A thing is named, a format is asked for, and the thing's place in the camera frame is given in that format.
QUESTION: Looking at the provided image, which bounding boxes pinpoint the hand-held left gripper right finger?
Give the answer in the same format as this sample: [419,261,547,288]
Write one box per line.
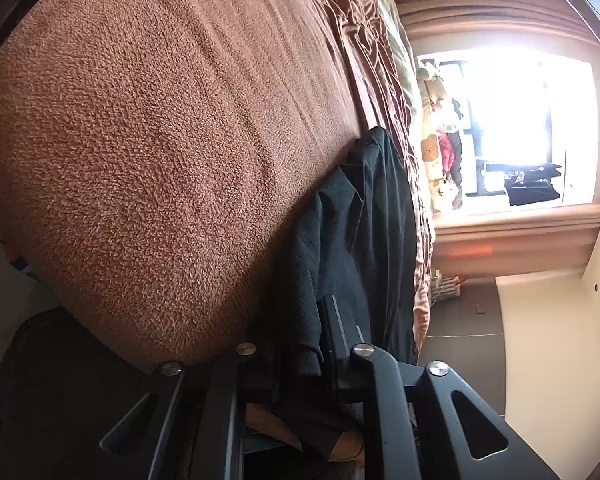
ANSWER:
[320,295,561,480]

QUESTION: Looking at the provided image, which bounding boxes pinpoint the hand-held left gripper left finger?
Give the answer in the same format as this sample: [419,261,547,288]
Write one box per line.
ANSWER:
[99,342,261,480]

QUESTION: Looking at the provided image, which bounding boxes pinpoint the black pants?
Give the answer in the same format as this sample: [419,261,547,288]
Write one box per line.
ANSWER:
[240,126,421,466]

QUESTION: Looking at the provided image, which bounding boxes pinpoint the white rack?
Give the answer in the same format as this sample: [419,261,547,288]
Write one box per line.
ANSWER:
[432,272,463,301]

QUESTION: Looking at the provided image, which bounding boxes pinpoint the pink curtain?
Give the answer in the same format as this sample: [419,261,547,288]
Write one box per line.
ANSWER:
[432,205,600,278]
[380,0,600,41]

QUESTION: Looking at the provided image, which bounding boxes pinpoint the bear print pillow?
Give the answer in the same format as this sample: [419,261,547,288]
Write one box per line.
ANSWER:
[421,130,443,181]

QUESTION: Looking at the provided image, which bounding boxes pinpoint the red cloth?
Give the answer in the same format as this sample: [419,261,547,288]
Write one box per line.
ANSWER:
[437,132,456,171]

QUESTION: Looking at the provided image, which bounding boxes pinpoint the brown blanket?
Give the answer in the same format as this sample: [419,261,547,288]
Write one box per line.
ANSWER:
[0,0,436,376]

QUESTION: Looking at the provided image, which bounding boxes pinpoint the white plush toy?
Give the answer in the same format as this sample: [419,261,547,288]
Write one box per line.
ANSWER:
[417,60,448,111]

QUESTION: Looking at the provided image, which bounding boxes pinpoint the cream duvet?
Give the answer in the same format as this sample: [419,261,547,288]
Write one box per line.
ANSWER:
[375,0,431,171]

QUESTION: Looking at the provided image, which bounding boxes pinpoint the window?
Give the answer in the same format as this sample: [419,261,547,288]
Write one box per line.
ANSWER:
[417,50,598,211]

